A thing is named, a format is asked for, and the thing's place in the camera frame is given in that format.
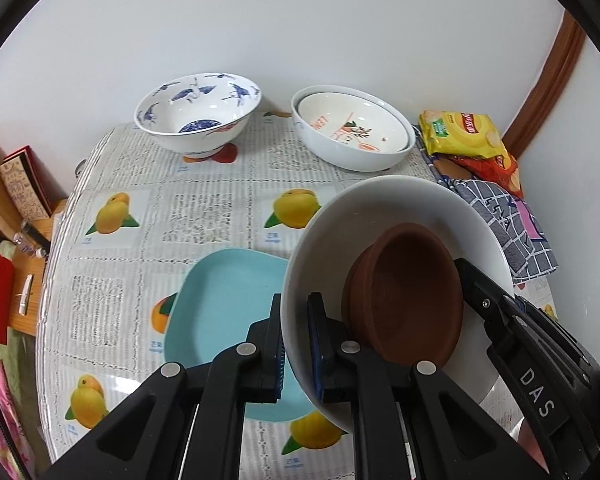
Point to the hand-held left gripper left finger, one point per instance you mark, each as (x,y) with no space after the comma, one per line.
(278,360)

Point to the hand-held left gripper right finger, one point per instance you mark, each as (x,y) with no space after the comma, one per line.
(316,350)

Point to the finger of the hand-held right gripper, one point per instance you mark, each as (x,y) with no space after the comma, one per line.
(480,290)

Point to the brown clay saucer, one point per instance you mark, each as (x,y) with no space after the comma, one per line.
(410,290)
(352,300)

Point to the blue square plate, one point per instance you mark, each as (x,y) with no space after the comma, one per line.
(220,300)

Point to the plain white bowl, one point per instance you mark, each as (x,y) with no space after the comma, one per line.
(405,205)

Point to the stacked white bowls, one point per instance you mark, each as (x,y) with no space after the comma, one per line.
(350,160)

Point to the person's right hand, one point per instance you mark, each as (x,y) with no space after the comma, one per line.
(532,442)

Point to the grey checked cloth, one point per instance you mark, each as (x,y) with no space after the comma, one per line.
(520,240)

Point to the red chip bag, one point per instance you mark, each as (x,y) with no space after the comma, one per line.
(500,170)

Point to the yellow chip bag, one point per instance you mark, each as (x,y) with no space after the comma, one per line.
(465,135)

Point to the fruit-print lace tablecloth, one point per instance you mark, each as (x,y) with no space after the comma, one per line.
(205,200)

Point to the white fruit-print bowl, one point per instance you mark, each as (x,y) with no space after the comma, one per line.
(330,120)

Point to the wooden side table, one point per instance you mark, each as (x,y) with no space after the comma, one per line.
(37,285)

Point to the blue patterned white bowl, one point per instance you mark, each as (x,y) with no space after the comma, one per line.
(200,105)

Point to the black pen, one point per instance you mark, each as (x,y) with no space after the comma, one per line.
(35,234)

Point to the pink floral cloth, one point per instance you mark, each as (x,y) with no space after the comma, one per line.
(5,410)

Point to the patterned red-edged box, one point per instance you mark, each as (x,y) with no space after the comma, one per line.
(25,185)

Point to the brown wooden door frame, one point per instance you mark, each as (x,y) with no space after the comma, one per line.
(555,75)

